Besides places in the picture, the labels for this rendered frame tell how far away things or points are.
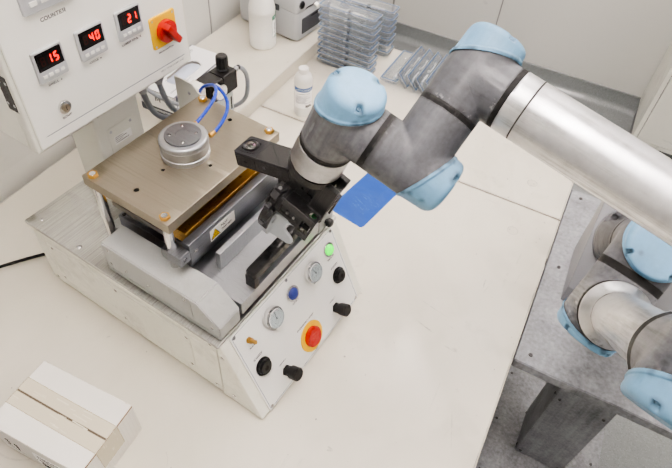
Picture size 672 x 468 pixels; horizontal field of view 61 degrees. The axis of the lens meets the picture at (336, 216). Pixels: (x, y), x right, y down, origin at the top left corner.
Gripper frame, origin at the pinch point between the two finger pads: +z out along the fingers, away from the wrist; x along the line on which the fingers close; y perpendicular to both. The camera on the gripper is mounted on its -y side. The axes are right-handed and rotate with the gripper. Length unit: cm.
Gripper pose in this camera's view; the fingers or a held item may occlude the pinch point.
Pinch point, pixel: (267, 224)
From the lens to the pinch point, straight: 93.6
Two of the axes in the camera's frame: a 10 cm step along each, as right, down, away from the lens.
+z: -3.5, 4.9, 8.0
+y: 7.7, 6.4, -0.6
